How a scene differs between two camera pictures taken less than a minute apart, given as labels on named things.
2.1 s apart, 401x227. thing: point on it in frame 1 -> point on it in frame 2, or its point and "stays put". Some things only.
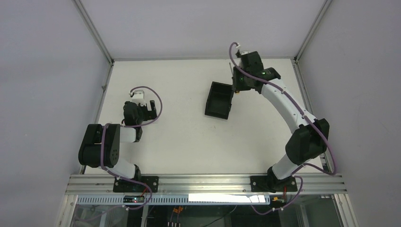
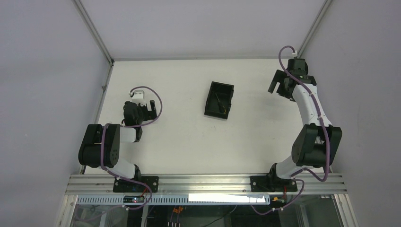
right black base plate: x=269 y=183 stays put
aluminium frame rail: x=204 y=185 stays put
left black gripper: x=149 y=112 stays put
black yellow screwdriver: x=233 y=82 -> x=221 y=107
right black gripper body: x=236 y=79 -> x=282 y=83
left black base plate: x=122 y=186 stays put
